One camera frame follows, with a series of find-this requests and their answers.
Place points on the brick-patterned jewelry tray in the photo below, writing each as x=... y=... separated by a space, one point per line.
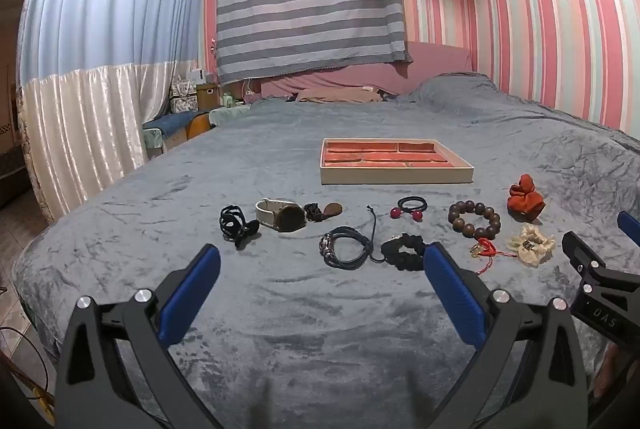
x=380 y=156

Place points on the tan pillow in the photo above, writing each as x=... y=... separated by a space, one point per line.
x=340 y=95

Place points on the black scrunchie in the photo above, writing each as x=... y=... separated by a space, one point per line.
x=402 y=254

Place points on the light green cloth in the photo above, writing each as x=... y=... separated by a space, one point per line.
x=227 y=114

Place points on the blue cloth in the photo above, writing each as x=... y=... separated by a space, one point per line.
x=167 y=119

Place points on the rust red scrunchie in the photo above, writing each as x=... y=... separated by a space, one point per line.
x=525 y=199

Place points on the patterned storage bag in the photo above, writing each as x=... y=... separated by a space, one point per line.
x=184 y=96

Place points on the white bedside device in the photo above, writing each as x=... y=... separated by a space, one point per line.
x=196 y=75

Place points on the orange wooden chair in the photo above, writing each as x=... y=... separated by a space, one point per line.
x=197 y=126

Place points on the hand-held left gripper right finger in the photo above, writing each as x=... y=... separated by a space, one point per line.
x=452 y=291

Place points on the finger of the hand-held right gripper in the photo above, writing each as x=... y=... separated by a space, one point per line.
x=631 y=224
x=580 y=256

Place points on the blue and white curtain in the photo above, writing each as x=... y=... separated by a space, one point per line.
x=100 y=59

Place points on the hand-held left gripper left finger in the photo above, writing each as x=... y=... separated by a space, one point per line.
x=192 y=291

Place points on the cream scrunchie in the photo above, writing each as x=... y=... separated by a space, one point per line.
x=530 y=249

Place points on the red tassel charm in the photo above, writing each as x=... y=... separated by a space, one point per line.
x=486 y=248

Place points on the pink pillow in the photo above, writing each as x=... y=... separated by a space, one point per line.
x=435 y=59

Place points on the brown storage box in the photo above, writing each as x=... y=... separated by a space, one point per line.
x=207 y=96

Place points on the grey bed blanket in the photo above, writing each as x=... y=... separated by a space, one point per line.
x=300 y=309

